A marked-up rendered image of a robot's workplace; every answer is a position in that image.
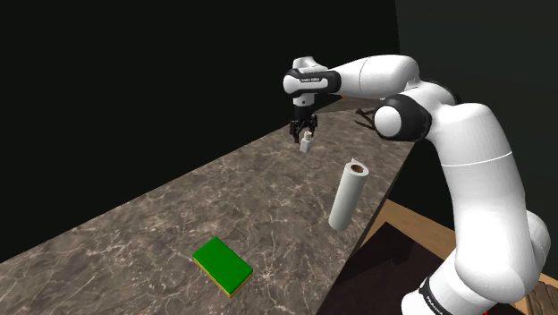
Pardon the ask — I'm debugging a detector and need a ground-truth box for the small white bottle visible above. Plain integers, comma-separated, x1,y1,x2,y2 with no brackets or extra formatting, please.
299,131,315,154

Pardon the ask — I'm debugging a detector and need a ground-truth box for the dark robot stand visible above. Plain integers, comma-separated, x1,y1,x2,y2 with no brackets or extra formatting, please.
316,221,527,315

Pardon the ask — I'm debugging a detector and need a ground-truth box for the white paper towel roll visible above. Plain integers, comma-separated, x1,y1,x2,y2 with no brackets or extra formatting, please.
327,157,371,233

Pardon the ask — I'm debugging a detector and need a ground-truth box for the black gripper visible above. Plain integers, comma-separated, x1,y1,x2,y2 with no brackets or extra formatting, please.
289,105,319,144

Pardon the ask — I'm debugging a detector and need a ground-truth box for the dark brown thin-legged object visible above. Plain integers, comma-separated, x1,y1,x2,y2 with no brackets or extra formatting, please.
354,106,378,130

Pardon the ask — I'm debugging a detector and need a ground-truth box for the green and yellow sponge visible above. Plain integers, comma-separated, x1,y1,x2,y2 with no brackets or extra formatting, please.
191,236,255,300

